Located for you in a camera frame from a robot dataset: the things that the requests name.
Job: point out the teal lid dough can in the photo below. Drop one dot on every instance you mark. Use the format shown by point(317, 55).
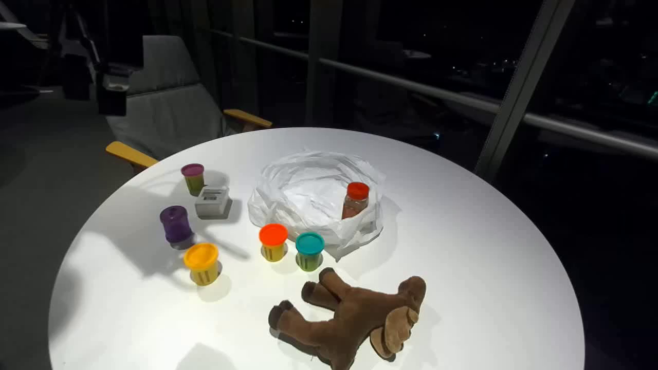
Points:
point(309, 250)

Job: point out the orange lid dough can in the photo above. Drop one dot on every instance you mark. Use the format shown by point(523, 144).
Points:
point(274, 239)

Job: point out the pink lid dough can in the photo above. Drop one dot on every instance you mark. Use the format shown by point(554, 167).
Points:
point(194, 177)

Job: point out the orange-capped spice bottle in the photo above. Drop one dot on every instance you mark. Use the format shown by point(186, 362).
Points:
point(202, 261)

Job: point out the purple plastic cup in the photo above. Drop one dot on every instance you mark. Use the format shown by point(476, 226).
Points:
point(175, 222)

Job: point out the white plastic bag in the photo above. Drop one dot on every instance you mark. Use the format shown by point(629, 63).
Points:
point(309, 196)

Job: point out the red cap spice bottle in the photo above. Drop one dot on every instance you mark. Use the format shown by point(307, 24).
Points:
point(353, 203)

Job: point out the small white square bottle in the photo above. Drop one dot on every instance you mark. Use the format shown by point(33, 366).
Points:
point(212, 204)

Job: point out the dark window pillar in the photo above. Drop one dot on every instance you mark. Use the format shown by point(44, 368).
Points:
point(322, 63)

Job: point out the brown plush moose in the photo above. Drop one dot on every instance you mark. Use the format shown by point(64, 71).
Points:
point(350, 320)

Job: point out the grey metal window railing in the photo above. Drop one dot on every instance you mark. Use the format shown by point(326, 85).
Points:
point(474, 104)

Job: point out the grey chair wooden armrests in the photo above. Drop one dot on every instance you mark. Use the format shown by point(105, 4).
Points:
point(164, 104)

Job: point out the grey window pillar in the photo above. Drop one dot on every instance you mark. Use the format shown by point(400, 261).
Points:
point(525, 82)

